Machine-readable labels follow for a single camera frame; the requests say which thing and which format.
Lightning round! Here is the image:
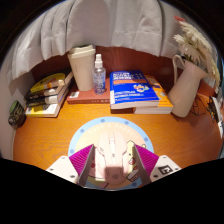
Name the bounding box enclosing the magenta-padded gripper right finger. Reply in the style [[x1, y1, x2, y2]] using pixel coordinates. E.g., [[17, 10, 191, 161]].
[[127, 140, 182, 187]]

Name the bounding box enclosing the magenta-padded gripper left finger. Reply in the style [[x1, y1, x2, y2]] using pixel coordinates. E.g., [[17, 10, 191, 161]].
[[45, 143, 96, 188]]

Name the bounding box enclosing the pink computer mouse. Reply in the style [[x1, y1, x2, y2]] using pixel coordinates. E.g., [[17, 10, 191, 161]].
[[89, 130, 136, 184]]

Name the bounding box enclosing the round cartoon print mouse pad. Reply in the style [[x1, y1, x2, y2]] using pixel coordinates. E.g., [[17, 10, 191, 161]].
[[67, 115, 155, 191]]

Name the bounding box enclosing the thick yellow white book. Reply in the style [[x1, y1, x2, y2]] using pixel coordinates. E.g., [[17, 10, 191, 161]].
[[24, 98, 66, 118]]

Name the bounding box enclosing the orange cover book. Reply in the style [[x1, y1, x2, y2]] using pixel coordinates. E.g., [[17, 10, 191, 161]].
[[133, 75, 175, 115]]

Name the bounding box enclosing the dark green mug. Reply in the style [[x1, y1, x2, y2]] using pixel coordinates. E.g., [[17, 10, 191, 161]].
[[7, 99, 28, 128]]

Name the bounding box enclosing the red-brown flat book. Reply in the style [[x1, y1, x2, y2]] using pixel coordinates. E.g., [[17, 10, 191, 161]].
[[65, 83, 111, 105]]

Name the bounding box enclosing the black spine book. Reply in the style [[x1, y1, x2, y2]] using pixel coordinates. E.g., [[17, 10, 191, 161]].
[[24, 84, 71, 101]]

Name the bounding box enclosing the white pitcher vase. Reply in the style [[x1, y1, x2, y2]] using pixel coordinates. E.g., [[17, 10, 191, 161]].
[[167, 54, 208, 119]]

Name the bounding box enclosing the yellow black cover book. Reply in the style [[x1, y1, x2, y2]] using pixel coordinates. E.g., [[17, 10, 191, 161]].
[[29, 70, 74, 94]]

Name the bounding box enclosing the blue cover book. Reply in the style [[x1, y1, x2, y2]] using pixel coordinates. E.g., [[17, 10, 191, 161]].
[[109, 69, 161, 110]]

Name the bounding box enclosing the clear spray bottle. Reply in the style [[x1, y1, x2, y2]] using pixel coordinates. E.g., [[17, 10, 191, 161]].
[[92, 53, 107, 96]]

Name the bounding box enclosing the white flower bouquet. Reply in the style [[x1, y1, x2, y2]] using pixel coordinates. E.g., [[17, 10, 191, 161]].
[[172, 15, 222, 88]]

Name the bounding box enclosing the white curtain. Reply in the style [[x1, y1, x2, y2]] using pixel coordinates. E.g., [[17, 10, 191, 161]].
[[11, 0, 188, 81]]

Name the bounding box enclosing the black cable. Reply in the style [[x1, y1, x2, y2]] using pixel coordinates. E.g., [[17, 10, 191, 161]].
[[191, 94, 218, 118]]

